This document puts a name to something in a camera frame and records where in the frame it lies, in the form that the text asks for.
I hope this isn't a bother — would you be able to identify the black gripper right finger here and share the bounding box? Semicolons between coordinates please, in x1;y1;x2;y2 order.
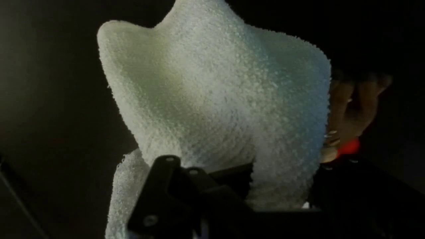
307;155;425;239

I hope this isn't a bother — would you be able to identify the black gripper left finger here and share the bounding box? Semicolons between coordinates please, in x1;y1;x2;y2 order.
126;154;256;239

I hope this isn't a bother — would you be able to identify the cream waffle towel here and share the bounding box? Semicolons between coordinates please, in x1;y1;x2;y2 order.
95;0;333;239

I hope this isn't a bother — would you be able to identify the small red toy piece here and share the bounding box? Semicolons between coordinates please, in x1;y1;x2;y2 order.
337;138;361;157

